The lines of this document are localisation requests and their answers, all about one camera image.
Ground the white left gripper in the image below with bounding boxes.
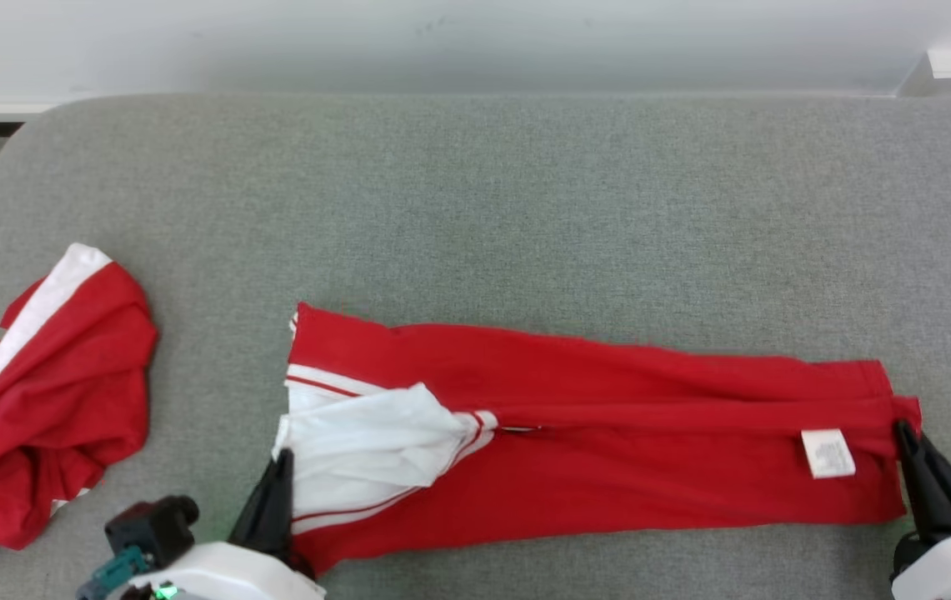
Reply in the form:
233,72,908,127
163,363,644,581
127,448,328,600

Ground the red shorts wide white stripe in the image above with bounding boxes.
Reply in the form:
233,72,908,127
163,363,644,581
0,242,159,586

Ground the teal cable connector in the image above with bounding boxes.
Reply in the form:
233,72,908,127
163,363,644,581
77,546,151,600

